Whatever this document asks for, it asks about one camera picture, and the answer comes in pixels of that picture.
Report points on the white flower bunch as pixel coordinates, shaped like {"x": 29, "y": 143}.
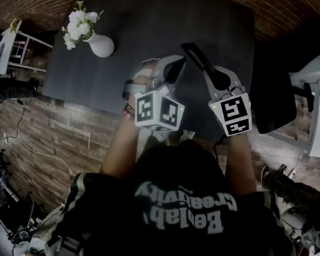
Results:
{"x": 78, "y": 25}

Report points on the small potted plant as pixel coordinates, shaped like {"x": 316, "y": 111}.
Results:
{"x": 14, "y": 25}

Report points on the person's dark green shirt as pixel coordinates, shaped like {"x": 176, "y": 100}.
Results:
{"x": 176, "y": 217}

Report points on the small black picture frame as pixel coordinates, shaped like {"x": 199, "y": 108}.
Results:
{"x": 196, "y": 56}

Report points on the person's left forearm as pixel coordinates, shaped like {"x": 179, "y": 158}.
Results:
{"x": 120, "y": 151}

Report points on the person's left hand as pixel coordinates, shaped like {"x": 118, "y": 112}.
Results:
{"x": 145, "y": 77}

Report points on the grey harness buckle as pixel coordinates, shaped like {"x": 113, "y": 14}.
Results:
{"x": 69, "y": 245}

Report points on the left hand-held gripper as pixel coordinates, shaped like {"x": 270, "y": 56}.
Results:
{"x": 160, "y": 111}

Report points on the person's right forearm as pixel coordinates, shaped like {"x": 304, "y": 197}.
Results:
{"x": 240, "y": 167}

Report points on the small white table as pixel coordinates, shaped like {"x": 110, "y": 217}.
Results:
{"x": 5, "y": 52}

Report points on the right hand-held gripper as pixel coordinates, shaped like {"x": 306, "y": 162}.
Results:
{"x": 233, "y": 113}

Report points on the black office chair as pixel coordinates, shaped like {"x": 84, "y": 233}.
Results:
{"x": 274, "y": 95}

